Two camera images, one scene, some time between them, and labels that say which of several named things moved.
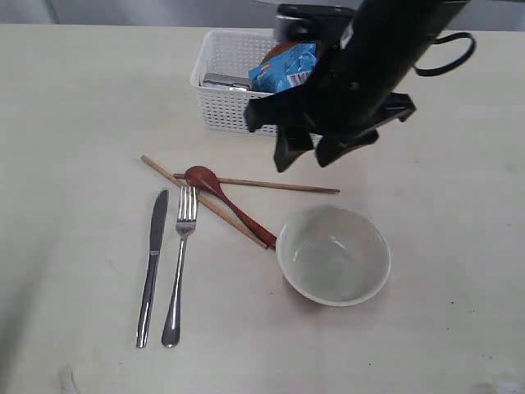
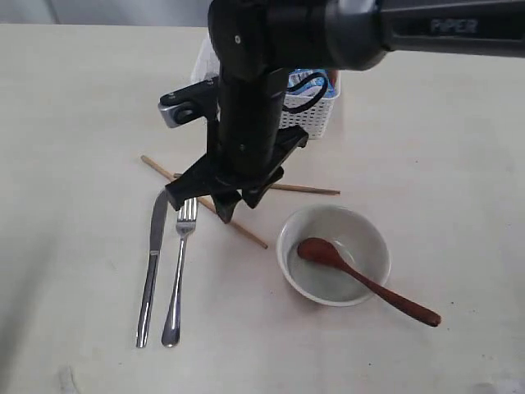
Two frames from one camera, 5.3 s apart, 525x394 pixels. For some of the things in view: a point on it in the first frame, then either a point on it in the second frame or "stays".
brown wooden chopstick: (173, 178) stays
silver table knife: (148, 297) stays
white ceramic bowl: (333, 255) stays
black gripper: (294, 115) → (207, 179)
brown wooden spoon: (204, 179) → (323, 251)
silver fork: (186, 221) stays
